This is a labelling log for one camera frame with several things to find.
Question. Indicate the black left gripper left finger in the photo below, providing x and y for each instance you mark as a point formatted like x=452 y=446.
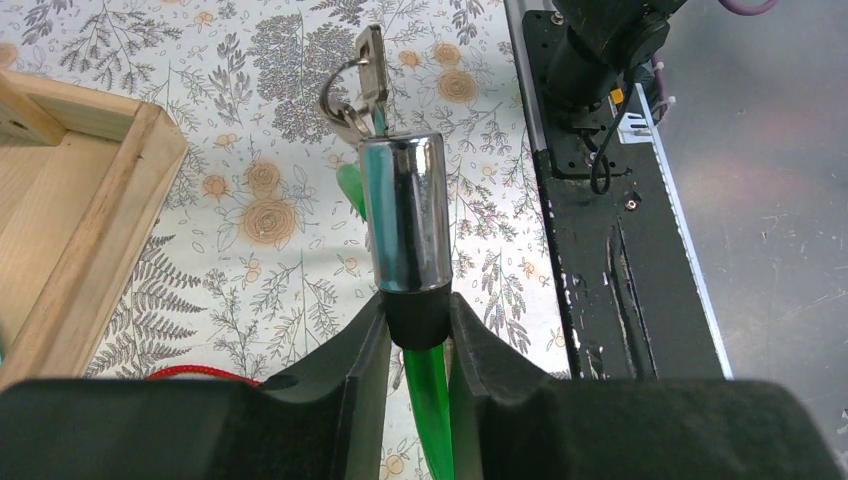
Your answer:
x=320 y=418

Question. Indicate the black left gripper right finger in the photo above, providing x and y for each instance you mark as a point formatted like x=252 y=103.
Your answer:
x=512 y=420

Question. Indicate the red cable lock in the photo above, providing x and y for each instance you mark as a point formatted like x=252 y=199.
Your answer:
x=200 y=371

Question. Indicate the green cable lock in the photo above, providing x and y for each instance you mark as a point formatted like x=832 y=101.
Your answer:
x=399 y=188

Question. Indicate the green lock silver keys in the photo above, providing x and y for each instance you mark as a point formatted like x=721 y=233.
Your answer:
x=365 y=114

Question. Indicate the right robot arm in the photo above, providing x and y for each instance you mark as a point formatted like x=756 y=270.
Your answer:
x=598 y=42

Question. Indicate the wooden clothes rack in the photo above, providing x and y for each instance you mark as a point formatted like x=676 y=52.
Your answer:
x=84 y=175

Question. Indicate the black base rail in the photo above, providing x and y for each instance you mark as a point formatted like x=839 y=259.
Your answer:
x=633 y=300

